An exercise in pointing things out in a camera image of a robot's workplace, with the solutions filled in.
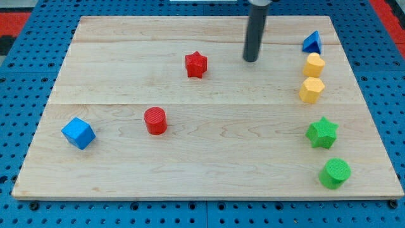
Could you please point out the red star block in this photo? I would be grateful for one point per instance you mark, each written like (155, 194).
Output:
(196, 64)

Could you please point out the light wooden board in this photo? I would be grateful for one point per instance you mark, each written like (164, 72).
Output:
(238, 133)

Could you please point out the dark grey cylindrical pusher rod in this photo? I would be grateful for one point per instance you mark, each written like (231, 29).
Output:
(255, 27)

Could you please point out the yellow hexagon block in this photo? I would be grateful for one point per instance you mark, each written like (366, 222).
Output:
(311, 90)

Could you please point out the green star block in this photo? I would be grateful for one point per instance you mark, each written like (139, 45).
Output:
(322, 134)

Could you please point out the blue cube block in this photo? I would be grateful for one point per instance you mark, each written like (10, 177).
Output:
(79, 133)

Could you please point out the blue triangle block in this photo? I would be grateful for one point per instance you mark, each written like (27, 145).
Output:
(312, 44)

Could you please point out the red cylinder block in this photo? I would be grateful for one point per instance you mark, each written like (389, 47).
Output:
(155, 119)

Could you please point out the yellow heart block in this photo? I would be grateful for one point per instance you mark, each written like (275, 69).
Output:
(313, 66)

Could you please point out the green cylinder block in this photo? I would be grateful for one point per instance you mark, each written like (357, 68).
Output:
(334, 173)

